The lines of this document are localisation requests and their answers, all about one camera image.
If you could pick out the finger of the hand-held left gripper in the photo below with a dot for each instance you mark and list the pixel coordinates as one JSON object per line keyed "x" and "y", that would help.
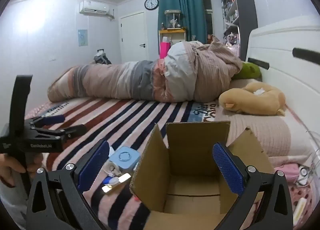
{"x": 53, "y": 119}
{"x": 72, "y": 131}

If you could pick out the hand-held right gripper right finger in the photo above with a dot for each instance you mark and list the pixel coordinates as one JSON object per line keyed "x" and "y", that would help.
{"x": 227, "y": 170}

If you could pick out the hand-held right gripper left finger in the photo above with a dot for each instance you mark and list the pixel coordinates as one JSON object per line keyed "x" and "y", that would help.
{"x": 93, "y": 167}

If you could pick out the brown cardboard box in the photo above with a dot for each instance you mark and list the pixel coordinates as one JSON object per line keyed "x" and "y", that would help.
{"x": 195, "y": 145}

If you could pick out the person's left forearm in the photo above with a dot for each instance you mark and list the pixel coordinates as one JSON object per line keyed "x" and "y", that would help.
{"x": 11, "y": 200}

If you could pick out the person's left hand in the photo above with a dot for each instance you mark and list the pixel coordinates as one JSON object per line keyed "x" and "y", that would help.
{"x": 7, "y": 168}

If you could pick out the small blue white item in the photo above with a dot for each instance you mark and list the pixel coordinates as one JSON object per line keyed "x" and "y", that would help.
{"x": 111, "y": 181}

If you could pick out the light blue square device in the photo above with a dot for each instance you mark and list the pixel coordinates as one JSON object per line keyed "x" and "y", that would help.
{"x": 125, "y": 157}

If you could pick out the striped fleece blanket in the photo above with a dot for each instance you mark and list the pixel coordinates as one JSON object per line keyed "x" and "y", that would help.
{"x": 117, "y": 125}

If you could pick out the beige quilted pillow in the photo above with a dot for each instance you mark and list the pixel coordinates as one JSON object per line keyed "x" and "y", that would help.
{"x": 265, "y": 132}

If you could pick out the pink cloth item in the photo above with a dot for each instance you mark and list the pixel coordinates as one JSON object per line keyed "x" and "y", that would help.
{"x": 287, "y": 172}

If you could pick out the rolled striped duvet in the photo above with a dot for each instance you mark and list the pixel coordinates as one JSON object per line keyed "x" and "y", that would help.
{"x": 125, "y": 79}

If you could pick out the tan plush toy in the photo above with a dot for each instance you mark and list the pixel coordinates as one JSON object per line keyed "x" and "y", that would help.
{"x": 252, "y": 100}

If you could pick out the black bag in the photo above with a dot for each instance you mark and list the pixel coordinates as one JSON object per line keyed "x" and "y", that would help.
{"x": 102, "y": 58}

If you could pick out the white tube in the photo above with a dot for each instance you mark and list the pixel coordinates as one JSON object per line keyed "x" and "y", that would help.
{"x": 300, "y": 210}

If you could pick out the green plush toy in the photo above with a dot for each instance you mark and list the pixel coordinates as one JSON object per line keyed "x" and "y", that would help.
{"x": 247, "y": 71}

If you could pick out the white door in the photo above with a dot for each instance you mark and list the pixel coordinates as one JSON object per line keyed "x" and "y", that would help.
{"x": 133, "y": 37}

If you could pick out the white air conditioner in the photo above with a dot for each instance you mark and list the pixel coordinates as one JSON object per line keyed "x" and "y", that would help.
{"x": 94, "y": 7}

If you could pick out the pink bag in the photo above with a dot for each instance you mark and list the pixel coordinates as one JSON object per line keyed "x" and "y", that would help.
{"x": 165, "y": 49}

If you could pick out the white bed headboard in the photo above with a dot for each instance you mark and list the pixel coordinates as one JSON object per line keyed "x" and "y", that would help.
{"x": 287, "y": 52}

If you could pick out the yellow shelf rack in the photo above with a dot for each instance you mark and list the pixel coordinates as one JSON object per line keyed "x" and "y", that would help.
{"x": 172, "y": 31}

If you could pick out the glass display case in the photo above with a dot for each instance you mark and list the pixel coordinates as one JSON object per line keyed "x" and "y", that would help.
{"x": 172, "y": 19}

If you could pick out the window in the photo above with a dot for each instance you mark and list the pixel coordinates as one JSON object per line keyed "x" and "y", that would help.
{"x": 208, "y": 14}

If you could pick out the teal curtain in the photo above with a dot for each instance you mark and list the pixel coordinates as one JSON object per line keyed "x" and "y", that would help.
{"x": 192, "y": 14}

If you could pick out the dark tall bookshelf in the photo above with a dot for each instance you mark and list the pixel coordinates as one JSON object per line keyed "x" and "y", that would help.
{"x": 243, "y": 7}

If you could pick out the light blue wall poster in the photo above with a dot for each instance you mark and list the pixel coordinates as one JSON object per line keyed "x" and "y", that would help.
{"x": 82, "y": 37}

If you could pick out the round wall clock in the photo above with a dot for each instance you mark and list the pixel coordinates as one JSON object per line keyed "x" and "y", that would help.
{"x": 151, "y": 3}

